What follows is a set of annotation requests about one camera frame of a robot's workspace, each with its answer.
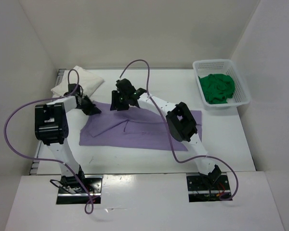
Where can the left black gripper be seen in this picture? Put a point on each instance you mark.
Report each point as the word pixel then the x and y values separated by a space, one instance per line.
pixel 93 109

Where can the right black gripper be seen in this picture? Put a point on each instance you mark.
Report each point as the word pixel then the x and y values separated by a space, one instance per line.
pixel 115 102

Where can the white t shirt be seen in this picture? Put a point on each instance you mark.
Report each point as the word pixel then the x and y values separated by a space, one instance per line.
pixel 89 81

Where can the purple t shirt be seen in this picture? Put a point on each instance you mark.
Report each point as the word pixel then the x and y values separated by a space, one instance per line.
pixel 134 128

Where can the green t shirt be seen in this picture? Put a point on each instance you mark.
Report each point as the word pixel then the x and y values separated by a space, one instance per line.
pixel 217 88

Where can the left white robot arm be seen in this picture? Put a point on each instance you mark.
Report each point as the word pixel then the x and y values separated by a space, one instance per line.
pixel 51 127

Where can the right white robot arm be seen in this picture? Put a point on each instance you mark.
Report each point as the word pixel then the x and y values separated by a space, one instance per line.
pixel 178 120

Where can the white plastic basket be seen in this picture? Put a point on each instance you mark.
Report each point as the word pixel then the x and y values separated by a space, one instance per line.
pixel 228 67

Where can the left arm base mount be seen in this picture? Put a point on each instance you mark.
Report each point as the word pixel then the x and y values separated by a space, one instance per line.
pixel 76 195

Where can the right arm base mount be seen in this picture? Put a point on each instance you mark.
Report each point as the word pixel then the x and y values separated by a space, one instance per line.
pixel 198 191

